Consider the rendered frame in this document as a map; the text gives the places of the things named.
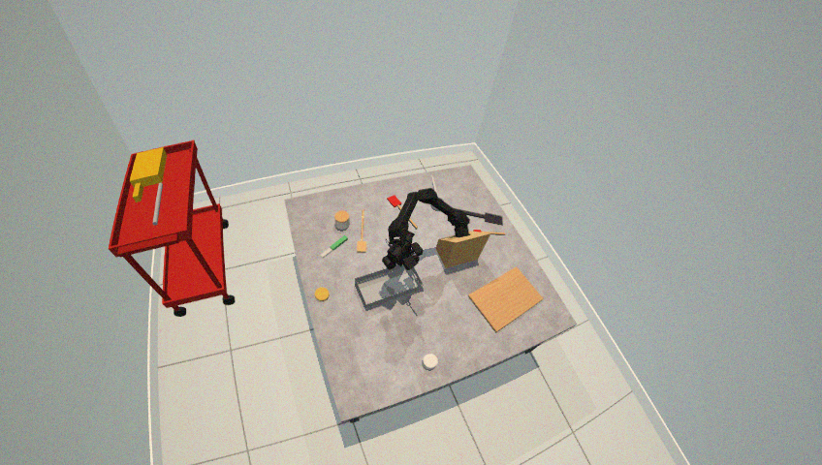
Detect grey cylinder with orange lid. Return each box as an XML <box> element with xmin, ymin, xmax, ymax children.
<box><xmin>334</xmin><ymin>210</ymin><xmax>350</xmax><ymax>230</ymax></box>

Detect grey tongs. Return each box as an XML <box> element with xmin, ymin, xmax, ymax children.
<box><xmin>386</xmin><ymin>239</ymin><xmax>424</xmax><ymax>292</ymax></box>

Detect red spatula with wooden handle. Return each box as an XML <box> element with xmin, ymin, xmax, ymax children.
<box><xmin>387</xmin><ymin>195</ymin><xmax>418</xmax><ymax>229</ymax></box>

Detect green rectangular bar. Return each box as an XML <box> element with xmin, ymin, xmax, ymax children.
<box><xmin>320</xmin><ymin>235</ymin><xmax>348</xmax><ymax>257</ymax></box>

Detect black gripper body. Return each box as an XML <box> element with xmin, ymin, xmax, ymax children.
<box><xmin>382</xmin><ymin>242</ymin><xmax>423</xmax><ymax>270</ymax></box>

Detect grey cylinder with cream top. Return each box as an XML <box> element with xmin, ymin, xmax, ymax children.
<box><xmin>422</xmin><ymin>354</ymin><xmax>438</xmax><ymax>369</ymax></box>

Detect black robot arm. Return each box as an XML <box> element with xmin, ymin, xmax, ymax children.
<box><xmin>387</xmin><ymin>188</ymin><xmax>470</xmax><ymax>270</ymax></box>

